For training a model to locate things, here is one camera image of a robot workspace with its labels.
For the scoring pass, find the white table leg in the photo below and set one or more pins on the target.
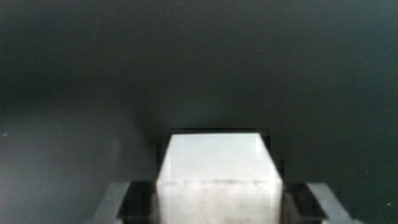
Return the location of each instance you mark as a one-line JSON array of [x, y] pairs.
[[220, 186]]

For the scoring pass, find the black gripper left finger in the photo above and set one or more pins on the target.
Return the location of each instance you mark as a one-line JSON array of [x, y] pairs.
[[127, 205]]

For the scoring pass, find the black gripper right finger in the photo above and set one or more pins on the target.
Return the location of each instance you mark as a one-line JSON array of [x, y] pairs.
[[312, 206]]

